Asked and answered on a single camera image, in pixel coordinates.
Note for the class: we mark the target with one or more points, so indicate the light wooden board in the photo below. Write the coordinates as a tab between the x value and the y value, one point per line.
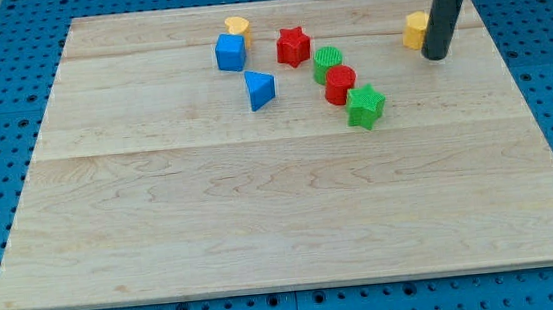
153	181

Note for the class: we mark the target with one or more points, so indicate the blue triangular prism block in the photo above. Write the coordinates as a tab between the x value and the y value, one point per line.
260	87

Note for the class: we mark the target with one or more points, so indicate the red cylinder block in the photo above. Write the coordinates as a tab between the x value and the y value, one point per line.
339	80

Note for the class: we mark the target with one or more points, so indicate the green star block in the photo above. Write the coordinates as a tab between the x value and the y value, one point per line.
364	106

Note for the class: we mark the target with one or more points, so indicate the green cylinder block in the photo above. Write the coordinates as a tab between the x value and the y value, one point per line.
324	59

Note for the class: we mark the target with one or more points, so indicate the red star block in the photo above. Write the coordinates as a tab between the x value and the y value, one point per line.
293	46

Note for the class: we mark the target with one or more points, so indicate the blue cube block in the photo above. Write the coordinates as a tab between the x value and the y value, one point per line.
230	52

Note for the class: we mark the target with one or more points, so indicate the yellow heart block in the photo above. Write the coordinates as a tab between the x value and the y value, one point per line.
239	26

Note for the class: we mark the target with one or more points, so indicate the yellow hexagon block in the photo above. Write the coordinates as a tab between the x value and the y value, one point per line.
415	29

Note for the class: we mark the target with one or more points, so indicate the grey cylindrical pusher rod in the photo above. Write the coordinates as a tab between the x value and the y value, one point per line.
439	32

